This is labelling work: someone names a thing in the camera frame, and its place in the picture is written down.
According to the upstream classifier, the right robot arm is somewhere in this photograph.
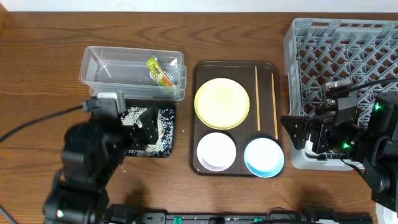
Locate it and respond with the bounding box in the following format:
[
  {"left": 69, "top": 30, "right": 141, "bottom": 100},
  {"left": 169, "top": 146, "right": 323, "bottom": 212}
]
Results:
[{"left": 281, "top": 92, "right": 397, "bottom": 212}]

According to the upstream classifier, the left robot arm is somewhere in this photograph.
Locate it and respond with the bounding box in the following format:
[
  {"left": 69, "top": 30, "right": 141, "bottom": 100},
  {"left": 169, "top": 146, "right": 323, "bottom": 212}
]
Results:
[{"left": 43, "top": 102, "right": 159, "bottom": 224}]

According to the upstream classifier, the clear plastic bin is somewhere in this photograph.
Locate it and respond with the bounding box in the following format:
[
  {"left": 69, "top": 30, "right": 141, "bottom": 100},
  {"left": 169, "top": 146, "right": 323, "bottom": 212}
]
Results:
[{"left": 80, "top": 46, "right": 187, "bottom": 101}]

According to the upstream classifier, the grey dishwasher rack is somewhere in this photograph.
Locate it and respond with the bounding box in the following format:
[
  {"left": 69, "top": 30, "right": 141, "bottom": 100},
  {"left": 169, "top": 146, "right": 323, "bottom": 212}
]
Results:
[{"left": 282, "top": 17, "right": 398, "bottom": 171}]

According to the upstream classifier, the white cup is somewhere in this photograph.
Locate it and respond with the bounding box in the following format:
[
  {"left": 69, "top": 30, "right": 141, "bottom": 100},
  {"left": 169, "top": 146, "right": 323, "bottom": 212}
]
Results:
[{"left": 304, "top": 141, "right": 316, "bottom": 157}]

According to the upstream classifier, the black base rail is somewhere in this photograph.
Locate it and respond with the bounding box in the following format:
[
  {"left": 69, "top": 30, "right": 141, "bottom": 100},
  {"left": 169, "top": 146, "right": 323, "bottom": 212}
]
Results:
[{"left": 105, "top": 205, "right": 374, "bottom": 224}]

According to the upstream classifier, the green snack wrapper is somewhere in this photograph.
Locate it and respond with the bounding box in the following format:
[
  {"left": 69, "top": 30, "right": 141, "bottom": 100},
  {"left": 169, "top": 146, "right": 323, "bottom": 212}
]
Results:
[{"left": 146, "top": 57, "right": 174, "bottom": 87}]

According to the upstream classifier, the rice pile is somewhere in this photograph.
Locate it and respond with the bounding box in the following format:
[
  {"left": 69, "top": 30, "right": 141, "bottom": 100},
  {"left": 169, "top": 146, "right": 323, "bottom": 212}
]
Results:
[{"left": 121, "top": 107, "right": 175, "bottom": 157}]

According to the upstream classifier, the wooden chopstick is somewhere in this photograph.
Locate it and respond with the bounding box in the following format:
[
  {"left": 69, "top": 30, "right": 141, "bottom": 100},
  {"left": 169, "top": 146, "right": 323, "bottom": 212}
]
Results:
[
  {"left": 254, "top": 65, "right": 261, "bottom": 131},
  {"left": 271, "top": 73, "right": 279, "bottom": 140}
]

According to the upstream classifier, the yellow plate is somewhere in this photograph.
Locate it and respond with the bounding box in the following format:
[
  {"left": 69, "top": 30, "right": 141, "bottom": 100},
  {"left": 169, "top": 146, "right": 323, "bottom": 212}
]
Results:
[{"left": 194, "top": 78, "right": 250, "bottom": 130}]

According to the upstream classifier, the blue plate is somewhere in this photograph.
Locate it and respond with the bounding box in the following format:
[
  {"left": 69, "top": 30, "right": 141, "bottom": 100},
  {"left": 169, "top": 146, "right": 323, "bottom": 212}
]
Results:
[{"left": 244, "top": 138, "right": 285, "bottom": 178}]

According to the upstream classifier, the white bowl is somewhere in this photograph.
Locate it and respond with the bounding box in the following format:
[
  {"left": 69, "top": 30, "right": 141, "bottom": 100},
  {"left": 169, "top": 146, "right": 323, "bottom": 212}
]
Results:
[{"left": 197, "top": 132, "right": 237, "bottom": 172}]

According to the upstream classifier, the dark brown serving tray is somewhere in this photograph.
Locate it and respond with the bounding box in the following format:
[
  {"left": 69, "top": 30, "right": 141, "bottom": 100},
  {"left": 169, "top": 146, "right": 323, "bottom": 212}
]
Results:
[{"left": 189, "top": 61, "right": 283, "bottom": 177}]

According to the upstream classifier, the black plastic tray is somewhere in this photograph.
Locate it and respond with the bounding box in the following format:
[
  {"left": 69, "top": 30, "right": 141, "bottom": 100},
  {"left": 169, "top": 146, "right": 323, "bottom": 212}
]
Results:
[{"left": 121, "top": 100, "right": 176, "bottom": 158}]

